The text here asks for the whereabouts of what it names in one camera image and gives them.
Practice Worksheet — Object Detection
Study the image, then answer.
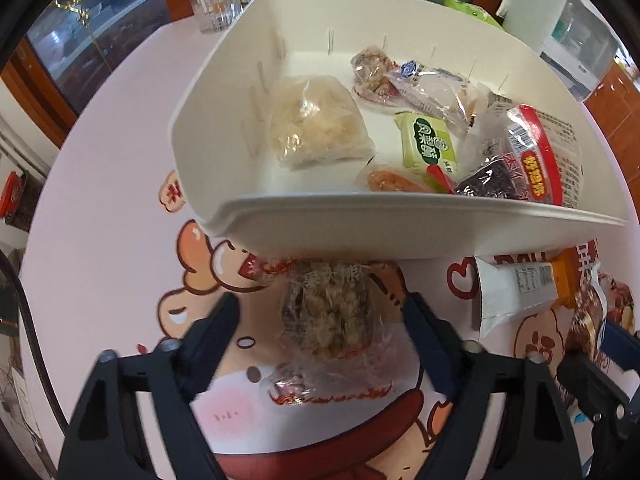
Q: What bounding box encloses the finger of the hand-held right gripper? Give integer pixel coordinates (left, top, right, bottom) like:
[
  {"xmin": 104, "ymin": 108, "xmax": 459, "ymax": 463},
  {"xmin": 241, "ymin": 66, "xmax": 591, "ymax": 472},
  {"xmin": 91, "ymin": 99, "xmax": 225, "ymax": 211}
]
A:
[
  {"xmin": 604, "ymin": 319, "xmax": 640, "ymax": 356},
  {"xmin": 557, "ymin": 351, "xmax": 631, "ymax": 418}
]

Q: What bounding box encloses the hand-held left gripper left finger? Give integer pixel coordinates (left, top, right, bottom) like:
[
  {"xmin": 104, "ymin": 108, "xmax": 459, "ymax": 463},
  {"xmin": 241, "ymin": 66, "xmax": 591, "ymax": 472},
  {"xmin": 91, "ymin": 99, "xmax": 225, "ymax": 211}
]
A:
[{"xmin": 57, "ymin": 291, "xmax": 242, "ymax": 480}]

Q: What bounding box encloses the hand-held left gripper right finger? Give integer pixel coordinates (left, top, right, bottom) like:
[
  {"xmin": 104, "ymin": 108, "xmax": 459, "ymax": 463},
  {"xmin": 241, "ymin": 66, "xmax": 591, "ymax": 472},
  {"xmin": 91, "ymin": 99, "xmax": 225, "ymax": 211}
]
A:
[{"xmin": 402, "ymin": 292, "xmax": 583, "ymax": 480}]

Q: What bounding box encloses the dark brown snack packet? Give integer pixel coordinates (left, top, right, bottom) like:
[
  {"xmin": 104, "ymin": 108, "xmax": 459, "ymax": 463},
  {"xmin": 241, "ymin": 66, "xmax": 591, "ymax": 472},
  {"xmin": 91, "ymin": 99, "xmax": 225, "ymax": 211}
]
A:
[{"xmin": 570, "ymin": 265, "xmax": 640, "ymax": 361}]

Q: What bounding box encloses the clear oat snack packet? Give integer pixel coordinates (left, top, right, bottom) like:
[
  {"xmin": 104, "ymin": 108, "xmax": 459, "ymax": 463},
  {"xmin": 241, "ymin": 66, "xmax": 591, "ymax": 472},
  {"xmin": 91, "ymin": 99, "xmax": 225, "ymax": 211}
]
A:
[{"xmin": 245, "ymin": 255, "xmax": 408, "ymax": 408}]

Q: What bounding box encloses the green snack packet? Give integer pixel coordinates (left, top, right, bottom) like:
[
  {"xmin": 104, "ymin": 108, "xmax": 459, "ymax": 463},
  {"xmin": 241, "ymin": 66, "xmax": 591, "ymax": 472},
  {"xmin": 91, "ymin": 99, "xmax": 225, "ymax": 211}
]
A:
[{"xmin": 395, "ymin": 111, "xmax": 460, "ymax": 171}]

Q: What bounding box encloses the clear purple-print snack packet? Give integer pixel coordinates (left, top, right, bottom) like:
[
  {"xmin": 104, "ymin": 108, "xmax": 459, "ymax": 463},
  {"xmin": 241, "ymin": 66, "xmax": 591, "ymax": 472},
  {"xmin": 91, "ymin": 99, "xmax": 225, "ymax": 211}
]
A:
[{"xmin": 387, "ymin": 60, "xmax": 493, "ymax": 133}]

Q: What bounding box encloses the white plastic tray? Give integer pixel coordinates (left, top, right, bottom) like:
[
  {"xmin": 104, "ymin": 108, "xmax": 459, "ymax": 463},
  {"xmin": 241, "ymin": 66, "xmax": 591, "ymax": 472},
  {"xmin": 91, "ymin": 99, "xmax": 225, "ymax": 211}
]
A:
[{"xmin": 167, "ymin": 0, "xmax": 631, "ymax": 261}]

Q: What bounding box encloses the white and orange snack packet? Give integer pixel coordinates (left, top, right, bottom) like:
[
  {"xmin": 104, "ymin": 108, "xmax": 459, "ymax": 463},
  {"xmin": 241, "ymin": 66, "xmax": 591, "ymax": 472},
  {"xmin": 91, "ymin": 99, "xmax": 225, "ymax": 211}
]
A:
[{"xmin": 474, "ymin": 255, "xmax": 581, "ymax": 341}]

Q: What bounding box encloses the pink printed table cover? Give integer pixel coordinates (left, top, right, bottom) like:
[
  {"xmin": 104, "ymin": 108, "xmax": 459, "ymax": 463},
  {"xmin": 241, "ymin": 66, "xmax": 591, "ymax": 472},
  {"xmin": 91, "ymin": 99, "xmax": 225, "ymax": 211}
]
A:
[{"xmin": 20, "ymin": 20, "xmax": 640, "ymax": 480}]

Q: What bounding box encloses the red-label dark rice packet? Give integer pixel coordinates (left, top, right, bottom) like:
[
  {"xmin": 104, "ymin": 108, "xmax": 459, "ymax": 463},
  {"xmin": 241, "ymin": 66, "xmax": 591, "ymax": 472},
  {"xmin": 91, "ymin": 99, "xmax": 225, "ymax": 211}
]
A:
[{"xmin": 452, "ymin": 104, "xmax": 585, "ymax": 207}]

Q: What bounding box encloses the pale crispy snack packet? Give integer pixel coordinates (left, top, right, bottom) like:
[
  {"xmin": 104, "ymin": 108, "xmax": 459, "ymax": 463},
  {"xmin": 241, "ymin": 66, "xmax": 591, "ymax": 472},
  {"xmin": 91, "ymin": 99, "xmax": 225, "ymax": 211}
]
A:
[{"xmin": 267, "ymin": 75, "xmax": 377, "ymax": 171}]

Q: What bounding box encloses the red lidded dark container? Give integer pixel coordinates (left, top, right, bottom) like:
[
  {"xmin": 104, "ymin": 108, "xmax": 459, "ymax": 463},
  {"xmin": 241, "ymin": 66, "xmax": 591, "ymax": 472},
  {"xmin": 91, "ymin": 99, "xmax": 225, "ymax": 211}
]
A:
[{"xmin": 0, "ymin": 170, "xmax": 43, "ymax": 233}]

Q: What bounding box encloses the clear nut bar packet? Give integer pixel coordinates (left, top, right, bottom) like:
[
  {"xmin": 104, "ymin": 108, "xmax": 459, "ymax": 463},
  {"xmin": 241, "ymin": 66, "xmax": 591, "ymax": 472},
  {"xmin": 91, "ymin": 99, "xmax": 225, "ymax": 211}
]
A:
[{"xmin": 350, "ymin": 46, "xmax": 401, "ymax": 103}]

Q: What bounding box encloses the white storage dispenser box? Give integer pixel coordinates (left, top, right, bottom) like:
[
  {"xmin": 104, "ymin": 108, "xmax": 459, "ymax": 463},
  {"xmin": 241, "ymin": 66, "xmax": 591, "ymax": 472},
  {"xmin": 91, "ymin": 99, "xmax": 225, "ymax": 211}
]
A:
[{"xmin": 502, "ymin": 0, "xmax": 621, "ymax": 101}]

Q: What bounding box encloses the wooden glass-door cabinet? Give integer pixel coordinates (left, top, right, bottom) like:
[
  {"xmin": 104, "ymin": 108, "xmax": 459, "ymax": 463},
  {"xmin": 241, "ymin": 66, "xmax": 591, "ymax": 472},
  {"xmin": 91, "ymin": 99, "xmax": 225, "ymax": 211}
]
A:
[{"xmin": 0, "ymin": 0, "xmax": 201, "ymax": 121}]

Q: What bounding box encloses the green tissue pack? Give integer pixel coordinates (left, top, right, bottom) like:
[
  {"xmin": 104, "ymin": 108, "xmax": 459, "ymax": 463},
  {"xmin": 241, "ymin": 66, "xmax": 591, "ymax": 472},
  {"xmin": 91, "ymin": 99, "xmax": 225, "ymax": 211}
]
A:
[{"xmin": 442, "ymin": 0, "xmax": 503, "ymax": 28}]

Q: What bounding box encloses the black cable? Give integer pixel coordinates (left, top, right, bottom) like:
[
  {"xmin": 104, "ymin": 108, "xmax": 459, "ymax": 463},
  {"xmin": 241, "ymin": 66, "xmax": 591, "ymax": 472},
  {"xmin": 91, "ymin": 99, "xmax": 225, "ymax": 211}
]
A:
[{"xmin": 0, "ymin": 247, "xmax": 66, "ymax": 431}]

